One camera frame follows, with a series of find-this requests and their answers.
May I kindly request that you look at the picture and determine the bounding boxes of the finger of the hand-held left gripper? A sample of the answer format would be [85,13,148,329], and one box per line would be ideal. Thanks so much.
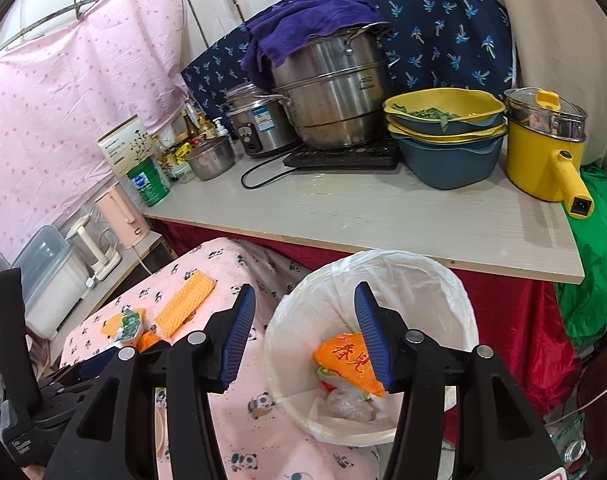
[0,267,41,418]
[58,347,120,386]

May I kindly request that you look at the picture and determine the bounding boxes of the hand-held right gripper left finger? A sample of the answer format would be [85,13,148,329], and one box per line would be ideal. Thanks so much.
[43,284,258,480]

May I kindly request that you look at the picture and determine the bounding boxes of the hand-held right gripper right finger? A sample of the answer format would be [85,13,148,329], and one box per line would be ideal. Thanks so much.
[353,281,569,480]

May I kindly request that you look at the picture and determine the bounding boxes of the orange snack packet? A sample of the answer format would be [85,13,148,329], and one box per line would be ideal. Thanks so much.
[313,331,387,400]

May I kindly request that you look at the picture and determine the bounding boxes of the yellow green snack bag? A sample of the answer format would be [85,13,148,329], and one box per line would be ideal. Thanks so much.
[100,309,146,348]

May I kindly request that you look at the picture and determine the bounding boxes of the white bin with plastic liner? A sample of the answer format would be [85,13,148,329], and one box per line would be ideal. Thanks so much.
[263,249,479,448]

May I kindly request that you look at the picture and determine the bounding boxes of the orange wafer sponge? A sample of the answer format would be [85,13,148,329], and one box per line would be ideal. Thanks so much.
[154,269,217,337]

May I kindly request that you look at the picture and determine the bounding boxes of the clear plastic wrap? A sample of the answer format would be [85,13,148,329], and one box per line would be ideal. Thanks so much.
[326,387,377,423]

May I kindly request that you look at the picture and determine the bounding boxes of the white clear lidded storage box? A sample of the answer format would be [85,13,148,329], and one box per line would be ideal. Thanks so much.
[9,225,91,341]

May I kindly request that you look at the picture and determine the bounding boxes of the pink panda print tablecloth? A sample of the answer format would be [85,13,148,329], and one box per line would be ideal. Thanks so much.
[58,237,384,480]

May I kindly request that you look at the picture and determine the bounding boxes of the white glass kettle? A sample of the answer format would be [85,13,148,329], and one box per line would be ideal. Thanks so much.
[63,212,123,282]

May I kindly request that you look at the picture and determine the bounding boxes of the red cloth skirt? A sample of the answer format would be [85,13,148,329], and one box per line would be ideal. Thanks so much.
[150,219,581,441]

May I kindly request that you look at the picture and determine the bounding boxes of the pink electric kettle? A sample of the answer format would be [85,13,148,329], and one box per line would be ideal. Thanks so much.
[94,182,151,251]

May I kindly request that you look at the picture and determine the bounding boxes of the small lidded steel pot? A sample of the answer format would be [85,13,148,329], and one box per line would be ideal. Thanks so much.
[184,135,236,182]

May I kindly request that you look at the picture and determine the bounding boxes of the black induction cooker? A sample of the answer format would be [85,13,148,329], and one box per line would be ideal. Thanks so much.
[282,137,401,171]

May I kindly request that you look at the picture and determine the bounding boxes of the green tin can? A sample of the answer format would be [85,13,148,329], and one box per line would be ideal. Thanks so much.
[127,155,171,208]

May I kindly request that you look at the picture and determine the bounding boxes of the large blue basin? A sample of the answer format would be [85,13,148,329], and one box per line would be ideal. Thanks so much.
[394,132,505,191]

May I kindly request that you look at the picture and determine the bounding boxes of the steel rice cooker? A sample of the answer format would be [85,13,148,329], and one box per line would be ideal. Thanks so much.
[224,81,304,157]

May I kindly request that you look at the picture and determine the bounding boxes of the white tea box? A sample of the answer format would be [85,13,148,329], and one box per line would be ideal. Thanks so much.
[97,115,156,178]

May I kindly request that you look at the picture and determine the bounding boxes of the green vegetable leaves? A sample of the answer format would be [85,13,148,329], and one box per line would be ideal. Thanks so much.
[392,102,461,123]

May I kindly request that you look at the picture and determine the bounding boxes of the yellow rimmed blue basin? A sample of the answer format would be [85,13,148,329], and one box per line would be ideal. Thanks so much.
[382,88,507,136]
[387,119,509,145]

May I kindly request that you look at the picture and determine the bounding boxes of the green plastic bag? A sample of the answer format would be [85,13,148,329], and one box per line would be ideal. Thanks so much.
[553,164,607,351]

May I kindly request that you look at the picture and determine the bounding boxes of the pink dotted curtain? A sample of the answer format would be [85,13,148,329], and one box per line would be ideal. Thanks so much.
[0,0,194,261]

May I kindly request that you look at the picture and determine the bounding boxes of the yellow electric pot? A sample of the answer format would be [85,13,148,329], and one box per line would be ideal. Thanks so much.
[503,87,595,220]

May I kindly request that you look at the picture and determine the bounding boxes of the large steel steamer pot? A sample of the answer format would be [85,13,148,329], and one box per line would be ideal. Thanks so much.
[269,22,391,150]

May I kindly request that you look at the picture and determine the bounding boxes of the navy palm print cloth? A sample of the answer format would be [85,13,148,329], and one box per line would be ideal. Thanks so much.
[180,0,517,126]

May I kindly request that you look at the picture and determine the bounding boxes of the purple towel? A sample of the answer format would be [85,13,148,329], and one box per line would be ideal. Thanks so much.
[240,0,397,92]

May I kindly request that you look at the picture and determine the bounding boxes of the beige curtain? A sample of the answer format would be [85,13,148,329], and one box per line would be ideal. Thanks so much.
[468,0,607,171]

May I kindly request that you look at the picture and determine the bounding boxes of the black power cable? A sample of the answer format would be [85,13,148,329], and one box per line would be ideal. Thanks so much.
[240,157,304,191]

